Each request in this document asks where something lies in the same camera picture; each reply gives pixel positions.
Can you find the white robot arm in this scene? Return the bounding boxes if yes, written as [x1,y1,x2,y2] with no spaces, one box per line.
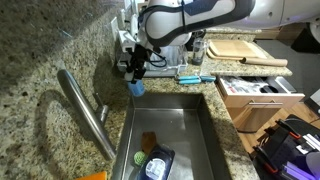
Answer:
[125,0,320,84]

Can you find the dark blue detergent bottle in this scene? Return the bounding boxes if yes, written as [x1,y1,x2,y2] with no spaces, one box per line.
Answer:
[136,145,175,180]

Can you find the wooden drawer with handle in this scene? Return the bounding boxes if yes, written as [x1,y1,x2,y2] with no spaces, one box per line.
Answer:
[217,76,304,133]

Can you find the brown sponge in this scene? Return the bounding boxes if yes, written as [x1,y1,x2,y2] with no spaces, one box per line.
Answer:
[141,132,157,154]

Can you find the steel kitchen faucet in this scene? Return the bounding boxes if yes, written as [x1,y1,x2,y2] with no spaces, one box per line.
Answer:
[57,69,116,160]

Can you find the teal handled scissors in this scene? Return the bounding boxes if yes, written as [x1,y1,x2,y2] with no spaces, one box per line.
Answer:
[176,75,216,85]

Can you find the white wall outlet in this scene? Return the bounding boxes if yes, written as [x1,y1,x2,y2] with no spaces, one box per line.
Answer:
[110,17,119,41]

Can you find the wooden rolling pin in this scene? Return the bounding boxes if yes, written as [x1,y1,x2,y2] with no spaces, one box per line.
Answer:
[239,57,288,67]

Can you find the white dish rack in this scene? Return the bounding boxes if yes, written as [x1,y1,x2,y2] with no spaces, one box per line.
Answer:
[117,46,188,78]

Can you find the blue soap pump bottle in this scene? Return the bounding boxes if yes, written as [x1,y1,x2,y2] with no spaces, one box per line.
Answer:
[124,72,145,97]

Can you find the wooden cutting board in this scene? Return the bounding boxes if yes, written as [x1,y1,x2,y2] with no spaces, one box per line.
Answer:
[207,40,267,60]

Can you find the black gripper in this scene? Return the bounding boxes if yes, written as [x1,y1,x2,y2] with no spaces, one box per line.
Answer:
[126,45,152,84]

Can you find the clear plastic cup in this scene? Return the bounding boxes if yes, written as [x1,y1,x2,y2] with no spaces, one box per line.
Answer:
[192,38,204,65]

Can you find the orange black clamp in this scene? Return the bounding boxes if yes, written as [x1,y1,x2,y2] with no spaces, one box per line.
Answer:
[254,146,278,174]
[276,119,301,139]

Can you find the orange sponge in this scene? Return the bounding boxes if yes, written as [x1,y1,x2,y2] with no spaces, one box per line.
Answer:
[75,171,107,180]

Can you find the stainless steel sink basin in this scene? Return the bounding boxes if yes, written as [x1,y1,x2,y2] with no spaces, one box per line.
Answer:
[111,93,231,180]

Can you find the green scrubber ball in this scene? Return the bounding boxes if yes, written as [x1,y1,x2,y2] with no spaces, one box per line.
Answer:
[134,151,147,166]

